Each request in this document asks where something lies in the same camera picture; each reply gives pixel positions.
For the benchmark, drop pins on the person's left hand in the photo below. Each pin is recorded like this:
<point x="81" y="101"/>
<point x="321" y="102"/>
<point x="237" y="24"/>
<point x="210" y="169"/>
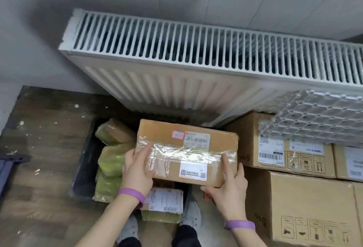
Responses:
<point x="137" y="173"/>

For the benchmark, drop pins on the person's right hand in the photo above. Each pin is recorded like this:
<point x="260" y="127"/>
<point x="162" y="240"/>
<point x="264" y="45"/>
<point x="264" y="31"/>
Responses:
<point x="232" y="198"/>

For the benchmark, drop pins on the small green labelled parcel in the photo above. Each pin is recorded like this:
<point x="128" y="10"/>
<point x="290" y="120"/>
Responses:
<point x="164" y="201"/>

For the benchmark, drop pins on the taped brown cardboard parcel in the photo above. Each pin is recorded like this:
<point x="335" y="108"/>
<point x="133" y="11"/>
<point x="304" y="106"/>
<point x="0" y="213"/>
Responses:
<point x="158" y="130"/>

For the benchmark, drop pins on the pile of cardboard boxes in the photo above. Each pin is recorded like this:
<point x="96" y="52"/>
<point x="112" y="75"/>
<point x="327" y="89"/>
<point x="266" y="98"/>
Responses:
<point x="300" y="204"/>

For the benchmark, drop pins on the grey metal shelving unit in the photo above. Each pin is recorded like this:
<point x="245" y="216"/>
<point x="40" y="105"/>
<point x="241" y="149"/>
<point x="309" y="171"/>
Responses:
<point x="5" y="176"/>

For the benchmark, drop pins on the person's left forearm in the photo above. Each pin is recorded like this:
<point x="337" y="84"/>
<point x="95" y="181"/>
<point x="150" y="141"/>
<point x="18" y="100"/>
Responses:
<point x="107" y="227"/>

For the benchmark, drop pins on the person's right forearm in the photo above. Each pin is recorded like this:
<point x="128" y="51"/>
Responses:
<point x="246" y="239"/>

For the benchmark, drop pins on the purple wristband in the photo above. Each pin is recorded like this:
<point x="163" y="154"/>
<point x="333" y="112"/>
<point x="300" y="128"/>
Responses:
<point x="132" y="193"/>
<point x="239" y="224"/>

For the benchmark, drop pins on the white sneaker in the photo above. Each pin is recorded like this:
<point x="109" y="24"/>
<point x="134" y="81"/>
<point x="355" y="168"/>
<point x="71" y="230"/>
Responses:
<point x="191" y="212"/>
<point x="129" y="229"/>

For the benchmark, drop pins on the black plastic crate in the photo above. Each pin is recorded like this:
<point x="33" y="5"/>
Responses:
<point x="85" y="170"/>

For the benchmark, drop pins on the black trousers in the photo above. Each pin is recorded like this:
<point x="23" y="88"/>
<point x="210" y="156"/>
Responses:
<point x="185" y="239"/>

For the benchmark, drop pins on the white radiator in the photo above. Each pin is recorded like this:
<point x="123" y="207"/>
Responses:
<point x="170" y="90"/>

